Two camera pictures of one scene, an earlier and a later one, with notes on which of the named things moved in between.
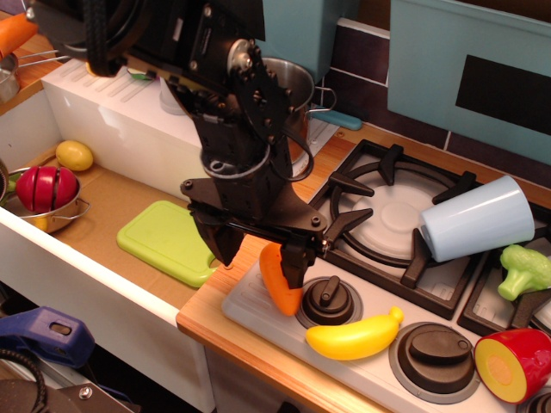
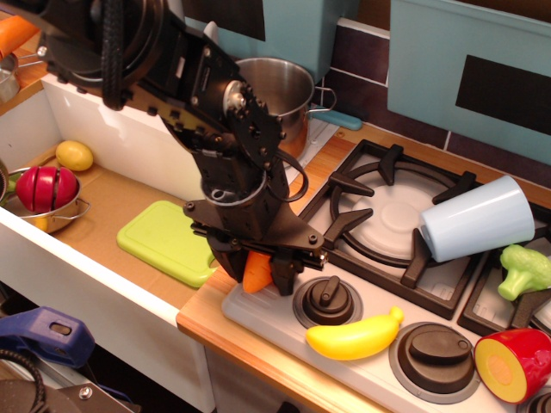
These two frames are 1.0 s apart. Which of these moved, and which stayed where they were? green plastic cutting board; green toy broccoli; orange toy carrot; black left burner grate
Moved: orange toy carrot
Stayed: green toy broccoli; green plastic cutting board; black left burner grate
